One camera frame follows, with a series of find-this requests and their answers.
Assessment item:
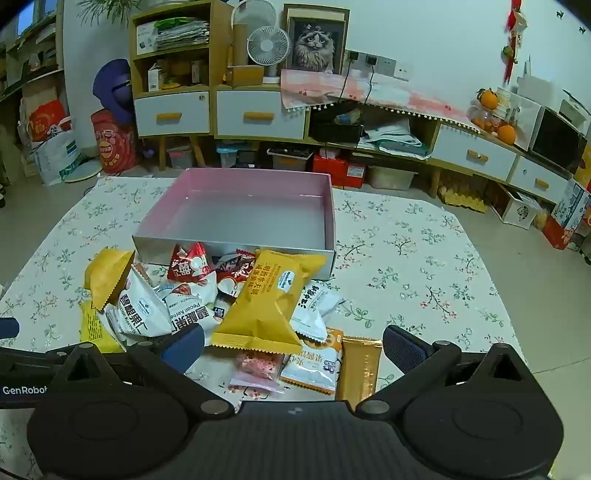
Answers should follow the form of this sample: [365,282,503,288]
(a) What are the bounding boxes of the potted green plant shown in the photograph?
[76,0,134,14]

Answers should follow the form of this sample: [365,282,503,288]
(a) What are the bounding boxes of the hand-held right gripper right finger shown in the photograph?
[355,325,536,417]

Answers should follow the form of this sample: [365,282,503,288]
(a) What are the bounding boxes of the blue lid storage bin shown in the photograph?
[216,143,259,169]

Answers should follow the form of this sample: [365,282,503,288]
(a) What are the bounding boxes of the bag of oranges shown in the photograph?
[467,106,498,132]

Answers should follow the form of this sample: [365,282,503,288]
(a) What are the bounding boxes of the pink checked cloth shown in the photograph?
[280,69,485,132]

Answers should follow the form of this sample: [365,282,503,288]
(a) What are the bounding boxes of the white printed box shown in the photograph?
[501,187,543,226]

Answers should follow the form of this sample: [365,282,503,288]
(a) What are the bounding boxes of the white sack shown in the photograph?
[31,131,83,186]

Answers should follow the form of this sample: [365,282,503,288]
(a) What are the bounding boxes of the large yellow snack packet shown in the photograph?
[211,249,328,355]

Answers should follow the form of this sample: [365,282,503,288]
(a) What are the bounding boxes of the white nut snack packet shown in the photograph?
[157,281,218,337]
[105,263,174,344]

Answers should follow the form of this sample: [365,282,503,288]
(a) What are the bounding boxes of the white microwave oven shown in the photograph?
[512,95,587,176]

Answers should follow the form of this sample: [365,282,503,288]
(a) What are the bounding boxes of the tall wooden shelf cabinet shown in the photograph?
[129,0,234,171]

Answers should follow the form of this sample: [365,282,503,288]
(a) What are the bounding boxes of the white packet black lettering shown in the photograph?
[290,281,346,342]

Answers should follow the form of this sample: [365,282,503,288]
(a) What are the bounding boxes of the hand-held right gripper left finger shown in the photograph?
[48,323,236,418]

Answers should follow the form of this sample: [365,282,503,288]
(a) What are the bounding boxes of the red printed bag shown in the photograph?
[91,109,139,175]

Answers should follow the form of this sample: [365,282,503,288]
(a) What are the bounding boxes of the blue white carton box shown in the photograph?
[551,179,589,232]

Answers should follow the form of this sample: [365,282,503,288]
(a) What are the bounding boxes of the red hanging decoration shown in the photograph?
[503,0,527,84]

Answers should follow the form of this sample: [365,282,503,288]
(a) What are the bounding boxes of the black power cable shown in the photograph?
[362,56,377,106]
[339,52,360,101]

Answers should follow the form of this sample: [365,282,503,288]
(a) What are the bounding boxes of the red yellow gift boxes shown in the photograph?
[575,143,591,185]

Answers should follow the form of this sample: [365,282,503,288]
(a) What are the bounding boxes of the low wooden cabinet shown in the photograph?
[215,83,575,204]

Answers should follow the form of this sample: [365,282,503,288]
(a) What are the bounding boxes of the red snack packet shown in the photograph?
[215,249,257,298]
[167,242,209,284]

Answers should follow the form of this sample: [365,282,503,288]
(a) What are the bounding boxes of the folded white cloths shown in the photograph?
[358,117,430,160]

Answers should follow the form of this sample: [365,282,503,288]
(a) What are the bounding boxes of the stack of papers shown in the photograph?
[154,18,211,51]

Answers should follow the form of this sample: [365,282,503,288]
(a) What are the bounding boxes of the pink cardboard box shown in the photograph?
[131,167,336,281]

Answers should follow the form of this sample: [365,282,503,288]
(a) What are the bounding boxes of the round white base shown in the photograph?
[65,159,102,183]

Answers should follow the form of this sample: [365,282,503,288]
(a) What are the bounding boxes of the translucent white storage bin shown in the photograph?
[367,165,419,191]

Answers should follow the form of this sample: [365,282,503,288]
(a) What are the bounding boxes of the framed cat picture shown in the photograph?
[283,4,349,77]

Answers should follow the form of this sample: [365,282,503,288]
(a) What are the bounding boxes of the gold foil snack bar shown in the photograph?
[335,336,384,402]

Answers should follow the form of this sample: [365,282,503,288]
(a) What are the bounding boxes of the pink clear snack packet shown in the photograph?
[229,350,286,394]

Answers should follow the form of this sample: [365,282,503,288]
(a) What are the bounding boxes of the yellow egg tray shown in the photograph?
[438,182,489,214]

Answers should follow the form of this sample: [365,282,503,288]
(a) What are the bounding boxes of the white drawer yellow handle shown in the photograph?
[216,90,306,140]
[431,124,518,182]
[134,91,211,138]
[510,157,568,202]

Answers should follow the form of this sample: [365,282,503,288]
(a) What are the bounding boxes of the small white desk fan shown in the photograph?
[247,25,291,84]

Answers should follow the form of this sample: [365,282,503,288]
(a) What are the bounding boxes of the small clear storage bin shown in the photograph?
[166,145,195,170]

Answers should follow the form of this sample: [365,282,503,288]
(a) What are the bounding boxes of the orange white snack packet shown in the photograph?
[279,328,345,397]

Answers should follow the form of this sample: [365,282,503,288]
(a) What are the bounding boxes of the grey wall socket panel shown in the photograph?
[345,50,398,77]

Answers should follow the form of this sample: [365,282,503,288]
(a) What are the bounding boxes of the brown cardboard box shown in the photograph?
[229,65,265,88]

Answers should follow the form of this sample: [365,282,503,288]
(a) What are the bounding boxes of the orange red bag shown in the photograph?
[28,99,72,141]

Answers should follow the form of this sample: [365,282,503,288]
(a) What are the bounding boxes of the cluttered storage shelf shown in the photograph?
[0,0,65,102]

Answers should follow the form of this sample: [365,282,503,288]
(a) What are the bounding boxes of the red cardboard box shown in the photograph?
[313,154,368,188]

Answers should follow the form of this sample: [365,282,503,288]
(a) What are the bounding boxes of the small yellow snack packet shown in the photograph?
[79,301,125,354]

